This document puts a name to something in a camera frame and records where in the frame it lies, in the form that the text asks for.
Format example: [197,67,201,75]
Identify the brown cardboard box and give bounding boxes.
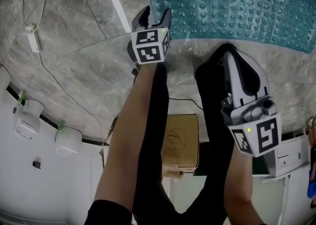
[159,113,200,173]

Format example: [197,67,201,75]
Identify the white power strip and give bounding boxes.
[25,23,41,53]

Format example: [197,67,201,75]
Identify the person's left forearm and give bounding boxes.
[93,62,169,210]

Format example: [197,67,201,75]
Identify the grey marble floor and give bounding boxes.
[0,0,316,150]

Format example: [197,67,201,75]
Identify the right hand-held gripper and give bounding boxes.
[220,48,282,178]

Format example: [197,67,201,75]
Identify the person's right forearm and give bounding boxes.
[223,150,255,225]

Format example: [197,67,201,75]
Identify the white wall device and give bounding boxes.
[54,127,82,157]
[13,99,45,141]

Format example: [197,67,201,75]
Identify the green clip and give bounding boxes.
[16,90,27,107]

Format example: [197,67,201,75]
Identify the white plastic box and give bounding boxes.
[262,136,311,184]

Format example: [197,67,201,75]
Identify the person's black sleeve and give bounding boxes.
[83,199,135,225]

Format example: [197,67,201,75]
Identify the white flat strip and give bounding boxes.
[111,0,132,34]

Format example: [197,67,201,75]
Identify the white cable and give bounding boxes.
[20,0,54,34]

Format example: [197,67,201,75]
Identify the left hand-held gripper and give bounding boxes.
[127,5,172,66]

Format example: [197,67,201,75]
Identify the teal bubble bath mat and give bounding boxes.
[142,0,316,54]

